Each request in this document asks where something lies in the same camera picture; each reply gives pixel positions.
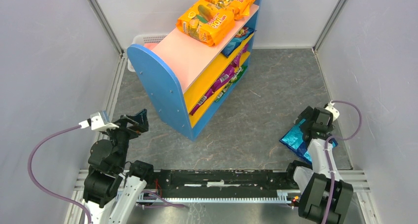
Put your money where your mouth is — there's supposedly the purple candy bag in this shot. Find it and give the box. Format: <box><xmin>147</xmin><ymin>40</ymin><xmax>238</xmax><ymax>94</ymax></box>
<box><xmin>189</xmin><ymin>88</ymin><xmax>213</xmax><ymax>115</ymax></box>
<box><xmin>230</xmin><ymin>44</ymin><xmax>248</xmax><ymax>68</ymax></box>
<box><xmin>211</xmin><ymin>66</ymin><xmax>235</xmax><ymax>92</ymax></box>

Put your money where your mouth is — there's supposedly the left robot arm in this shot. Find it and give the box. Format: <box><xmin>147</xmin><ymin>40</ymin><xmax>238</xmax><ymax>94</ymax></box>
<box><xmin>80</xmin><ymin>109</ymin><xmax>154</xmax><ymax>224</ymax></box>

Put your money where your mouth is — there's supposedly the blue pink yellow shelf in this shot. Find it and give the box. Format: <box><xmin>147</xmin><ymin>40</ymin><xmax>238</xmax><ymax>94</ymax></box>
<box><xmin>135</xmin><ymin>0</ymin><xmax>261</xmax><ymax>140</ymax></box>

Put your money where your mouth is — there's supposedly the white slotted cable duct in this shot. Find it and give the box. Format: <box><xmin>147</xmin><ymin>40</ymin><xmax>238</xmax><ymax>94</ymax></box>
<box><xmin>99</xmin><ymin>191</ymin><xmax>308</xmax><ymax>204</ymax></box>

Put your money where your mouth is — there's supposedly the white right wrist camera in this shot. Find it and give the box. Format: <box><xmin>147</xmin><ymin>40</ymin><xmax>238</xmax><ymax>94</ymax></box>
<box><xmin>324</xmin><ymin>101</ymin><xmax>340</xmax><ymax>121</ymax></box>

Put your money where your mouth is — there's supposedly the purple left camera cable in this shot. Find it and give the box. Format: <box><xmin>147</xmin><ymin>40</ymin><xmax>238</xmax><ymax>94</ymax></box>
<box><xmin>27</xmin><ymin>125</ymin><xmax>94</xmax><ymax>224</ymax></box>

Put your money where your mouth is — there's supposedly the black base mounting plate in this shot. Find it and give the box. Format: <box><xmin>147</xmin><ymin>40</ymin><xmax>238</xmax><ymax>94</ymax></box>
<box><xmin>146</xmin><ymin>170</ymin><xmax>299</xmax><ymax>198</ymax></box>

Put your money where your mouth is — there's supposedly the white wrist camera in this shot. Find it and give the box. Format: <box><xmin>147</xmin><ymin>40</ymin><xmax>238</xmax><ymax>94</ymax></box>
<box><xmin>324</xmin><ymin>101</ymin><xmax>340</xmax><ymax>121</ymax></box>
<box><xmin>79</xmin><ymin>111</ymin><xmax>119</xmax><ymax>132</ymax></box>

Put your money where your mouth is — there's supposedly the yellow green Fox's candy bag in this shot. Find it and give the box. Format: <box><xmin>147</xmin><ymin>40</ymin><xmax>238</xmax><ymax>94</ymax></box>
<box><xmin>230</xmin><ymin>65</ymin><xmax>247</xmax><ymax>83</ymax></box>

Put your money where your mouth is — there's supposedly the blue Slendy candy bag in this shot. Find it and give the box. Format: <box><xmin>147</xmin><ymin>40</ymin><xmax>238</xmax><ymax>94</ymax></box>
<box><xmin>221</xmin><ymin>27</ymin><xmax>255</xmax><ymax>57</ymax></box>

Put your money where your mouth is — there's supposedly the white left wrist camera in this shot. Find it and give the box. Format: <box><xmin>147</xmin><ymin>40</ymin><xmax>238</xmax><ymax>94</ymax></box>
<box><xmin>79</xmin><ymin>111</ymin><xmax>119</xmax><ymax>132</ymax></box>

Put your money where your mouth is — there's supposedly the purple candy bag top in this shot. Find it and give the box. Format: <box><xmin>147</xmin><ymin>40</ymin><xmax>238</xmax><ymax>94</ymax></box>
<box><xmin>189</xmin><ymin>88</ymin><xmax>213</xmax><ymax>115</ymax></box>

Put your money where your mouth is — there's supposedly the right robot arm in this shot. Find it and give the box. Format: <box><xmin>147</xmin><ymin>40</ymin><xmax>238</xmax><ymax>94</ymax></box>
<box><xmin>287</xmin><ymin>106</ymin><xmax>353</xmax><ymax>224</ymax></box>

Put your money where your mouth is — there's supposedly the white plastic basket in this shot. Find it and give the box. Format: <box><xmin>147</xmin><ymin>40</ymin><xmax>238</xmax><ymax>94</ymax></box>
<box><xmin>126</xmin><ymin>34</ymin><xmax>168</xmax><ymax>72</ymax></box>

